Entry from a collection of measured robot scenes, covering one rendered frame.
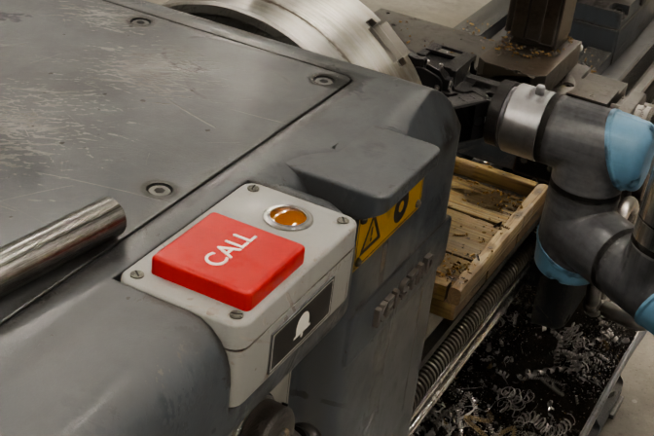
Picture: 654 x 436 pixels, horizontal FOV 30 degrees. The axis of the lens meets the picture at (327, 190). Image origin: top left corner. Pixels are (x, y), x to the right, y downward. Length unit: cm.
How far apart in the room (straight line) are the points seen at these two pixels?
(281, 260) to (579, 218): 68
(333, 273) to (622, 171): 61
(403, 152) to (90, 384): 31
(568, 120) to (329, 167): 54
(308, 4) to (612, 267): 41
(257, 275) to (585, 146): 68
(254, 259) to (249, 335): 4
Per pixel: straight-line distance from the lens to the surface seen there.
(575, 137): 125
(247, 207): 70
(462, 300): 133
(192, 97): 83
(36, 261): 62
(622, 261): 124
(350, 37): 107
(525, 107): 127
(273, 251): 64
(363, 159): 77
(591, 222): 128
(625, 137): 125
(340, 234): 69
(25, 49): 90
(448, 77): 130
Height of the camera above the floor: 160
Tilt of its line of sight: 29 degrees down
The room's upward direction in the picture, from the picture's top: 7 degrees clockwise
